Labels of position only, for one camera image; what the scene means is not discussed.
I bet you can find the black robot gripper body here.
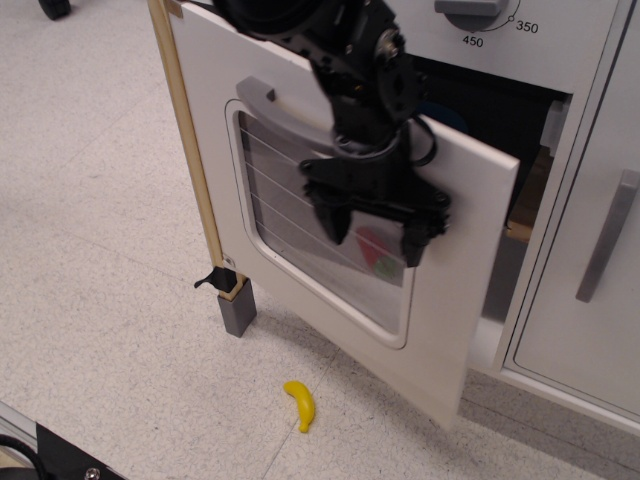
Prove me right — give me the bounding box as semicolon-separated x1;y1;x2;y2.
299;130;451;235

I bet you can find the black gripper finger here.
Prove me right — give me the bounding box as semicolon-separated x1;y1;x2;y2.
400;220;432;268
314;201;352;245

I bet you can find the white oven door with window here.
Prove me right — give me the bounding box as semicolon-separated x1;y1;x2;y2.
164;1;518;427

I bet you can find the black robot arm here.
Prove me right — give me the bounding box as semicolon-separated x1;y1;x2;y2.
210;1;451;268

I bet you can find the grey oven temperature knob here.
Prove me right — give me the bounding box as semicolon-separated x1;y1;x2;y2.
434;0;509;32

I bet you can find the white toy kitchen oven cabinet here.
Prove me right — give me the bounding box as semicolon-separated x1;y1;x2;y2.
149;1;639;433

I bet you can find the red green toy chili pepper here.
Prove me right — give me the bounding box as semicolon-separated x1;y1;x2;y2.
356;227;398;280

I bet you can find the blue plate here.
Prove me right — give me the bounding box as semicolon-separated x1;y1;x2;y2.
417;101;469;134

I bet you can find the grey cabinet leg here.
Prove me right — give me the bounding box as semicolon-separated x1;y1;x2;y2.
218;280;257;338

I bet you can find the yellow toy banana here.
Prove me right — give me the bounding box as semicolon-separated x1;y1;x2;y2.
283;380;316;433

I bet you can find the white side cabinet door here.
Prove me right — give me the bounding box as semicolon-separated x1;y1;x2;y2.
511;12;639;420

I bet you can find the black caster wheel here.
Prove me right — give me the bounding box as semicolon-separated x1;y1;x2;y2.
39;0;71;21

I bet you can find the grey cabinet door handle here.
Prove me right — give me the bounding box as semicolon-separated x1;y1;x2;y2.
575;169;639;303

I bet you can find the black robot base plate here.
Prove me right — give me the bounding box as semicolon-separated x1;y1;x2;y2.
36;423;124;480

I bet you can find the black cable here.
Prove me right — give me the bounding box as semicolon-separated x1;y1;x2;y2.
0;433;46;480

